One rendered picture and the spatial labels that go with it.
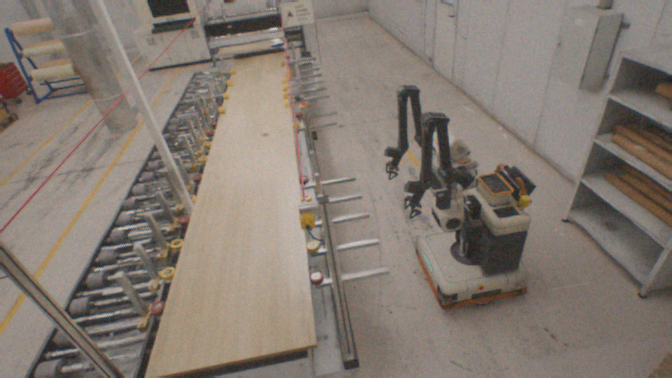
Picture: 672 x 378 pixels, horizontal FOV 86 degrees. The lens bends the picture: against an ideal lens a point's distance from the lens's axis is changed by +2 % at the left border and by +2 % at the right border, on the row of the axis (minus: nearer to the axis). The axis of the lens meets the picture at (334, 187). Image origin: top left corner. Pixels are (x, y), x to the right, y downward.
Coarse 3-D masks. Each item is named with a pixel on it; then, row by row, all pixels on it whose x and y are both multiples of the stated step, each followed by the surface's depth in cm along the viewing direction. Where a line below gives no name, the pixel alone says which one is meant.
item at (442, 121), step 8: (432, 112) 188; (424, 120) 185; (440, 120) 184; (448, 120) 185; (440, 128) 188; (440, 136) 191; (448, 136) 192; (440, 144) 194; (448, 144) 195; (440, 152) 198; (448, 152) 198; (440, 160) 202; (448, 160) 201; (440, 168) 209; (448, 168) 202; (448, 176) 204; (456, 176) 204
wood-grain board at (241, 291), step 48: (240, 96) 447; (288, 96) 428; (240, 144) 342; (288, 144) 331; (240, 192) 277; (288, 192) 270; (192, 240) 239; (240, 240) 233; (288, 240) 228; (192, 288) 205; (240, 288) 201; (288, 288) 197; (192, 336) 180; (240, 336) 177; (288, 336) 174
